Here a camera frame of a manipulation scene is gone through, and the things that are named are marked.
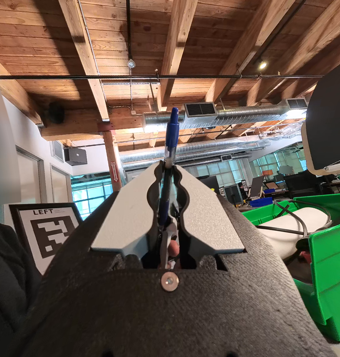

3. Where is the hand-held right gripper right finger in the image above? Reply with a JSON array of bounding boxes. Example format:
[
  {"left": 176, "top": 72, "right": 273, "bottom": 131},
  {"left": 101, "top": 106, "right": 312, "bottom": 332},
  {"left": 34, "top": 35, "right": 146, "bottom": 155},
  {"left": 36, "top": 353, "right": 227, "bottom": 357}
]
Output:
[{"left": 175, "top": 165, "right": 246, "bottom": 260}]

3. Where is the white cylinder with black cap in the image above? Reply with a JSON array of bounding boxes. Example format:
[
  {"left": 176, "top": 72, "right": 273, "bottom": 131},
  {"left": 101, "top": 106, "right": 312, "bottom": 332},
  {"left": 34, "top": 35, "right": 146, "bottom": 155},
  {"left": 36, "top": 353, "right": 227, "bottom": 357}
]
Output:
[{"left": 258, "top": 207, "right": 331, "bottom": 260}]

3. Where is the person's left hand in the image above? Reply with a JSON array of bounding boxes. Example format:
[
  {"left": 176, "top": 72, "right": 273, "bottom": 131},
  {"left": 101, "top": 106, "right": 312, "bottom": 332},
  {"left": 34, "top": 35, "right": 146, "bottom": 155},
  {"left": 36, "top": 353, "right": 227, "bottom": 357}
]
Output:
[{"left": 167, "top": 239, "right": 182, "bottom": 263}]

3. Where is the black cable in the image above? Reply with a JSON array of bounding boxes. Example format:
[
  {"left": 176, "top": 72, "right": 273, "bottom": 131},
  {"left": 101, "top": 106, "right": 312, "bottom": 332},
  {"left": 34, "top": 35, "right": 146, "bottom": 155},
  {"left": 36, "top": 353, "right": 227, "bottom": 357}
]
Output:
[{"left": 253, "top": 200, "right": 328, "bottom": 239}]

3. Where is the large silver air duct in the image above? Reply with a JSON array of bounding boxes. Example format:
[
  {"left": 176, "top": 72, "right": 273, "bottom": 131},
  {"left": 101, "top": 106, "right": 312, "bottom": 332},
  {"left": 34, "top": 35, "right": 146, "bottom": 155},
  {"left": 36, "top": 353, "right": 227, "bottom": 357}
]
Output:
[{"left": 142, "top": 99, "right": 311, "bottom": 132}]

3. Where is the black panel with pale rim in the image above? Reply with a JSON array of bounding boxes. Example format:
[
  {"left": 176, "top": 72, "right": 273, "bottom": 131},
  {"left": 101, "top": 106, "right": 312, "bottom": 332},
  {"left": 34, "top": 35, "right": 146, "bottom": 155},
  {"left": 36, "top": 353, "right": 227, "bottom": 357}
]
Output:
[{"left": 301, "top": 72, "right": 340, "bottom": 177}]

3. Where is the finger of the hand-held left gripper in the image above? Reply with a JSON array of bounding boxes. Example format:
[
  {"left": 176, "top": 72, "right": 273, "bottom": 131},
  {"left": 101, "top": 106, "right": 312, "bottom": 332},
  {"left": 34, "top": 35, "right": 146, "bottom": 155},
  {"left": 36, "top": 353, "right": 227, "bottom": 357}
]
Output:
[{"left": 158, "top": 220, "right": 179, "bottom": 269}]

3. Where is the black monitor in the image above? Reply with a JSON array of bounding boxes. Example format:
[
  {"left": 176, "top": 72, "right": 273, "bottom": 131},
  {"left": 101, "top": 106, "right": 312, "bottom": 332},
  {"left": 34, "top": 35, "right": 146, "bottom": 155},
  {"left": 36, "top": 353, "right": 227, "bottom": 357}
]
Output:
[
  {"left": 198, "top": 175, "right": 222, "bottom": 196},
  {"left": 223, "top": 184, "right": 245, "bottom": 207}
]

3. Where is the thin silver air duct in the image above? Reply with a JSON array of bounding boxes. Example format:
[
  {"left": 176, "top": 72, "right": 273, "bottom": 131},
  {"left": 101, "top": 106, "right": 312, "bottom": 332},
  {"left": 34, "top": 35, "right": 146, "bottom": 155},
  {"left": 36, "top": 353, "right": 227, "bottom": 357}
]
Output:
[{"left": 119, "top": 139, "right": 272, "bottom": 169}]

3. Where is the blue plastic bin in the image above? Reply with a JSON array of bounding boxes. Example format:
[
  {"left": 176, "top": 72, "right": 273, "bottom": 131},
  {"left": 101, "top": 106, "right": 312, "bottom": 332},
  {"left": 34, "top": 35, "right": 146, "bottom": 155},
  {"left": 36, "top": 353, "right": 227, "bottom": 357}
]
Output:
[{"left": 249, "top": 196, "right": 274, "bottom": 208}]

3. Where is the large black wall speaker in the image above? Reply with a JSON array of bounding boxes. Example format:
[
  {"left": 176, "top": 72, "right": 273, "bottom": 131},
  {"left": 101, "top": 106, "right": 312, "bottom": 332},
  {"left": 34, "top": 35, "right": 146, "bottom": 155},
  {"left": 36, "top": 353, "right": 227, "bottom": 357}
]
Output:
[{"left": 62, "top": 146, "right": 88, "bottom": 167}]

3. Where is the green plastic bin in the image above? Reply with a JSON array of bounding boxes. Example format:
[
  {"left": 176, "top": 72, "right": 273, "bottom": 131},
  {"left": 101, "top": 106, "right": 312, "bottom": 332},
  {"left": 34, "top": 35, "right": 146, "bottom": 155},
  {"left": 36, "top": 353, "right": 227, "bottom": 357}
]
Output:
[{"left": 240, "top": 192, "right": 340, "bottom": 342}]

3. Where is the blue handled tool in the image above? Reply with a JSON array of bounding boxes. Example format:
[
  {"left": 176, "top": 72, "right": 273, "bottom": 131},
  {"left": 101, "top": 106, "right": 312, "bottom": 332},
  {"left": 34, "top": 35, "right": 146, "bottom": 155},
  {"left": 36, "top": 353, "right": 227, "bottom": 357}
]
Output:
[{"left": 157, "top": 107, "right": 180, "bottom": 230}]

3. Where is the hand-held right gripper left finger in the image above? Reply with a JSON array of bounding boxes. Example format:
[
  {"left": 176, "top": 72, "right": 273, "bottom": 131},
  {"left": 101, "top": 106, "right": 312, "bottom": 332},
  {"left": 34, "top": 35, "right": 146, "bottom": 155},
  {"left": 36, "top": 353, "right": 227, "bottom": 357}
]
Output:
[{"left": 90, "top": 162, "right": 162, "bottom": 260}]

